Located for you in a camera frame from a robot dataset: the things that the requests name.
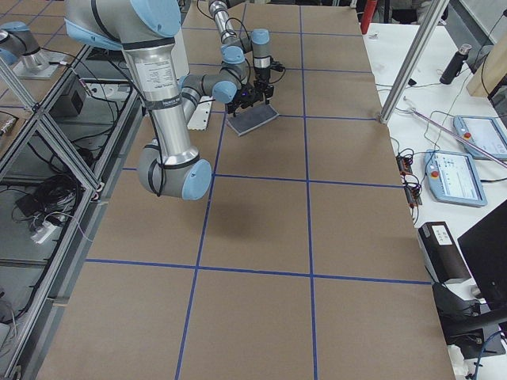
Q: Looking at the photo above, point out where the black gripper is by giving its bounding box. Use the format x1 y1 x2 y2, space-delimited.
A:
226 83 257 114
254 69 274 104

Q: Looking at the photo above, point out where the pink and grey towel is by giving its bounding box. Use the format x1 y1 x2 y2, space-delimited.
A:
227 104 279 136

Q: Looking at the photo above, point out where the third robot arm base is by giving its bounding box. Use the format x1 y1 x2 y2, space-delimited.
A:
1 21 67 80

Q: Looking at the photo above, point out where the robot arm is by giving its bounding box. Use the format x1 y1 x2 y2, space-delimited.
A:
208 1 285 111
65 1 248 200

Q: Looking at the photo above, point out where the red cylinder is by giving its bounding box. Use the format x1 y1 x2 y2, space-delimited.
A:
360 0 377 35

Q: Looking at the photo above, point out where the reacher grabber stick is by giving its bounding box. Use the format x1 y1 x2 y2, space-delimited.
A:
402 107 506 168

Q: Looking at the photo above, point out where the small circuit board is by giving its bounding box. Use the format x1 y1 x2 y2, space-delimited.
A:
396 154 421 209

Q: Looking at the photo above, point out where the black water bottle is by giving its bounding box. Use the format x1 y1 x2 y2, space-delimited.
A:
440 44 472 85

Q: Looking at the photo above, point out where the near blue teach pendant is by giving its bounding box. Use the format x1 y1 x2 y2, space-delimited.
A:
424 150 487 207

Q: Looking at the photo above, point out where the blue teach pendant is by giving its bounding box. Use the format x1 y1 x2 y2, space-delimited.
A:
453 116 506 161
424 150 487 207

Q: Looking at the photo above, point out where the far blue teach pendant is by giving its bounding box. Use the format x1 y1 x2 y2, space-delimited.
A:
453 116 506 161

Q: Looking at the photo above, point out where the white power strip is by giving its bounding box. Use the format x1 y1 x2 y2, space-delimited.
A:
31 221 56 245

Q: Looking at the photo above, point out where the black box with label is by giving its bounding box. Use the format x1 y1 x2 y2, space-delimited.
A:
418 222 471 284

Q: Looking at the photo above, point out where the black monitor with stand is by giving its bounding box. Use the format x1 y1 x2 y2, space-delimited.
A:
433 203 506 359

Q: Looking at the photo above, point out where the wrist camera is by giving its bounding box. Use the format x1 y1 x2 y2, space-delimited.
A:
270 60 286 73

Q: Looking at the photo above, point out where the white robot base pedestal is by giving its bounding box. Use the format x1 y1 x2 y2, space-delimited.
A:
170 23 215 131

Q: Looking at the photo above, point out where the aluminium frame post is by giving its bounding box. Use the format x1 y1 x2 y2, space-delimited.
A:
379 0 449 124

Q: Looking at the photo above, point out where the aluminium frame rail structure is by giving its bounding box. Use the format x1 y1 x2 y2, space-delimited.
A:
1 47 142 379

